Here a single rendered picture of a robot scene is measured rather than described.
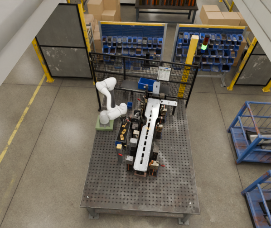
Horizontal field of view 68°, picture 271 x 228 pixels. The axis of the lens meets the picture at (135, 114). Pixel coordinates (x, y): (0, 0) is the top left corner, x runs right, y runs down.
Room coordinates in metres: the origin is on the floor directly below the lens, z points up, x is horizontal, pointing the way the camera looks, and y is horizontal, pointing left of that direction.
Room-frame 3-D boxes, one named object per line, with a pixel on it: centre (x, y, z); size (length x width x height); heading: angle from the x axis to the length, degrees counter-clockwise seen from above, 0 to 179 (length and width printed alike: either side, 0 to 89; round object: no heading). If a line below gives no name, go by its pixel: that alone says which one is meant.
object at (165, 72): (2.80, -0.49, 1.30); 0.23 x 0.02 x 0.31; 79
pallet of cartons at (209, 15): (5.18, -2.30, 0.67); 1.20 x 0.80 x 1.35; 90
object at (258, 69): (3.81, -2.89, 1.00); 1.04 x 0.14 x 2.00; 88
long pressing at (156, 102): (1.80, -0.21, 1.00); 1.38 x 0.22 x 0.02; 169
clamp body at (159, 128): (1.85, -0.39, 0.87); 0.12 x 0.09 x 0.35; 79
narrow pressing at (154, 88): (2.53, -0.35, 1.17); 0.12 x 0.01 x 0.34; 79
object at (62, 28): (4.00, 1.66, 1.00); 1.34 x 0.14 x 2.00; 88
